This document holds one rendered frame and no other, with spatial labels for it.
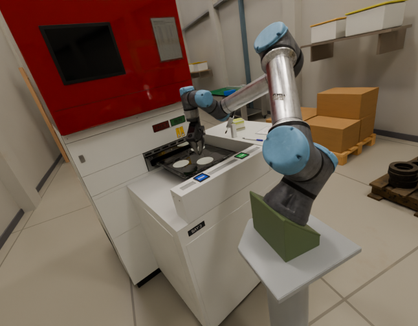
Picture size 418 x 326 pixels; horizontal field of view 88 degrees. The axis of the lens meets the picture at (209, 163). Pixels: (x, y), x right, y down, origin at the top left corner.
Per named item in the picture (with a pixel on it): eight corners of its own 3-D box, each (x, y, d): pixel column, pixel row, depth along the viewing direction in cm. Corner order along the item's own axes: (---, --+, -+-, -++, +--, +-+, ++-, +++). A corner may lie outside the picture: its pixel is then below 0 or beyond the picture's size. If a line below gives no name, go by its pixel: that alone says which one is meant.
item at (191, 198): (176, 215, 98) (169, 189, 92) (256, 166, 126) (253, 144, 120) (188, 224, 91) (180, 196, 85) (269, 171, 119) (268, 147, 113)
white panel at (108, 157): (92, 199, 126) (60, 134, 110) (200, 149, 168) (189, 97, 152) (92, 201, 124) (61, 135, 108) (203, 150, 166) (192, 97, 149)
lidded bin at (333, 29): (354, 35, 295) (356, 14, 285) (335, 39, 285) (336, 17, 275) (327, 41, 332) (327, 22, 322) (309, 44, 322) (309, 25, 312)
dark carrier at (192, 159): (158, 162, 140) (158, 162, 140) (199, 143, 158) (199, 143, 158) (187, 176, 114) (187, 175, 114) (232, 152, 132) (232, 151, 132)
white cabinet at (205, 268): (161, 275, 168) (125, 186, 135) (244, 212, 218) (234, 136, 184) (213, 346, 120) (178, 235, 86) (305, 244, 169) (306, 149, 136)
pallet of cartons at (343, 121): (387, 146, 286) (397, 86, 254) (327, 172, 257) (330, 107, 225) (307, 127, 405) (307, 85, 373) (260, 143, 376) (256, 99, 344)
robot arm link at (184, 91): (184, 88, 101) (175, 88, 108) (189, 111, 106) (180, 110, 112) (197, 85, 105) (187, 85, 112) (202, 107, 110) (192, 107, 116)
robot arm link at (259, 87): (310, 58, 87) (219, 110, 118) (299, 40, 80) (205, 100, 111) (315, 80, 83) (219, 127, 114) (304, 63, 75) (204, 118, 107)
